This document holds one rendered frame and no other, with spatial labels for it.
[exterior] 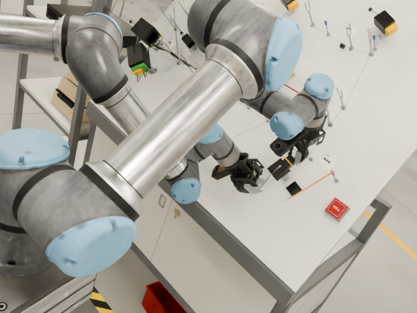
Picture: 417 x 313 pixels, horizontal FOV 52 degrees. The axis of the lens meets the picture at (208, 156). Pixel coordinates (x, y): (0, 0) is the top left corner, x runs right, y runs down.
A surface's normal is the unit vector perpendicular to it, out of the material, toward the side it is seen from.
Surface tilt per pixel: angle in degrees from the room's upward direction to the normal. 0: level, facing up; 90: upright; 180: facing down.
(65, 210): 40
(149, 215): 90
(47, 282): 0
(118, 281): 0
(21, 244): 72
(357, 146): 54
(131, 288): 0
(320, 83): 31
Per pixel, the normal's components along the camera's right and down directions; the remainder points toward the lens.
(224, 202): -0.37, -0.32
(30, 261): 0.58, 0.32
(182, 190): 0.07, 0.56
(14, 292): 0.31, -0.80
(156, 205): -0.68, 0.19
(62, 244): -0.41, -0.07
